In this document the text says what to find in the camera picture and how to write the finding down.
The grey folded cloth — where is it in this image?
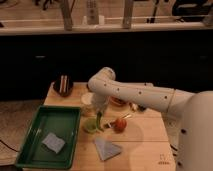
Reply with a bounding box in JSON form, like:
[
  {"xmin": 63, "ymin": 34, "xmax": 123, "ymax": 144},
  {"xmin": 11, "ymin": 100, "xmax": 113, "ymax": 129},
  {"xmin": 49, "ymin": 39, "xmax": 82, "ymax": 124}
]
[{"xmin": 94, "ymin": 137, "xmax": 122, "ymax": 161}]

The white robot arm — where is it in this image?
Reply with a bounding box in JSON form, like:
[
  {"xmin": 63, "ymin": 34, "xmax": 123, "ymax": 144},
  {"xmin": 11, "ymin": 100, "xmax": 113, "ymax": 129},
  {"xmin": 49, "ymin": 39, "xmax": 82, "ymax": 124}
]
[{"xmin": 88, "ymin": 67, "xmax": 213, "ymax": 171}]

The red and white dish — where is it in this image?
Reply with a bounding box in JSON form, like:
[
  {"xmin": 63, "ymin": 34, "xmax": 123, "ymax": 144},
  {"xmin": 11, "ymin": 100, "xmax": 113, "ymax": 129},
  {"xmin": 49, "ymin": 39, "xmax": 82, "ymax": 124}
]
[{"xmin": 110, "ymin": 97, "xmax": 127, "ymax": 107}]

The red tomato toy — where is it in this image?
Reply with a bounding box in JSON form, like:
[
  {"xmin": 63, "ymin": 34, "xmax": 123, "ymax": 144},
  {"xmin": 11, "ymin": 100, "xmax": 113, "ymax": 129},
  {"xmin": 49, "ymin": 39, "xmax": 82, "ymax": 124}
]
[{"xmin": 114, "ymin": 118, "xmax": 127, "ymax": 133}]

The green plastic tray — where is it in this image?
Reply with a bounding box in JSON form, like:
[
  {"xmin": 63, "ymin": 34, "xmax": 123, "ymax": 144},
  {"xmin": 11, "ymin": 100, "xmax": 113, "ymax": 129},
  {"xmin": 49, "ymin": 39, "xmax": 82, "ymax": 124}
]
[{"xmin": 15, "ymin": 105, "xmax": 81, "ymax": 169}]

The green plastic cup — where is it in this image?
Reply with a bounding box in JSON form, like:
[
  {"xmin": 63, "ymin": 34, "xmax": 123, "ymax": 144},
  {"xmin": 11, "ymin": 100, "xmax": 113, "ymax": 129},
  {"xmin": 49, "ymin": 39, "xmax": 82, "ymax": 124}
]
[{"xmin": 83, "ymin": 118, "xmax": 97, "ymax": 134}]

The grey sponge in tray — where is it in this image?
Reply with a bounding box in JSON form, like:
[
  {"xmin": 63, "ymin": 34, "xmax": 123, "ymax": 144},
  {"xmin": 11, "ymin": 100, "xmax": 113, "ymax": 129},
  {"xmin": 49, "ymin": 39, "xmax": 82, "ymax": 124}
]
[{"xmin": 42, "ymin": 133, "xmax": 65, "ymax": 154}]

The white cup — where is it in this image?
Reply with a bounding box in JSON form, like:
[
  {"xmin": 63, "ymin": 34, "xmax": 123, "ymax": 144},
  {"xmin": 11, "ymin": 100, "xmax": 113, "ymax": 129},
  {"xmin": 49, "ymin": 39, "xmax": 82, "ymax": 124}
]
[{"xmin": 81, "ymin": 92, "xmax": 94, "ymax": 117}]

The dark brown bowl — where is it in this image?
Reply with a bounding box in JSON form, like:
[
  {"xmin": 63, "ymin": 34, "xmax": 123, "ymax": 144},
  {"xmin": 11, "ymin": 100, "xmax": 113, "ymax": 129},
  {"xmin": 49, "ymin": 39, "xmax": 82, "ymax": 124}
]
[{"xmin": 53, "ymin": 75, "xmax": 73, "ymax": 97}]

